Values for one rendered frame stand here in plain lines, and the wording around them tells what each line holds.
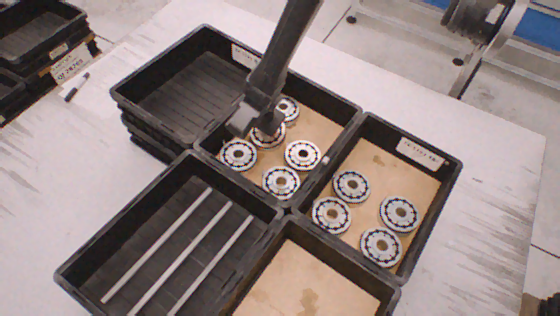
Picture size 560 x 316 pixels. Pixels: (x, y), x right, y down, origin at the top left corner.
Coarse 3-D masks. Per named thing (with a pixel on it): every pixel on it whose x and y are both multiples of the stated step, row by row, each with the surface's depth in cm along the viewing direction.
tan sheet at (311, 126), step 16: (304, 112) 117; (288, 128) 113; (304, 128) 114; (320, 128) 114; (336, 128) 115; (288, 144) 110; (320, 144) 111; (272, 160) 106; (256, 176) 103; (304, 176) 104
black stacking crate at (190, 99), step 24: (192, 48) 122; (216, 48) 126; (144, 72) 109; (168, 72) 118; (192, 72) 123; (216, 72) 124; (240, 72) 125; (144, 96) 114; (168, 96) 116; (192, 96) 117; (216, 96) 118; (168, 120) 111; (192, 120) 112; (168, 144) 105
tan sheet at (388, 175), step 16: (368, 144) 113; (352, 160) 109; (368, 160) 109; (384, 160) 110; (400, 160) 110; (368, 176) 106; (384, 176) 107; (400, 176) 107; (416, 176) 108; (384, 192) 104; (400, 192) 104; (416, 192) 105; (432, 192) 105; (352, 208) 100; (368, 208) 100; (352, 224) 97; (368, 224) 98; (352, 240) 95; (400, 240) 96
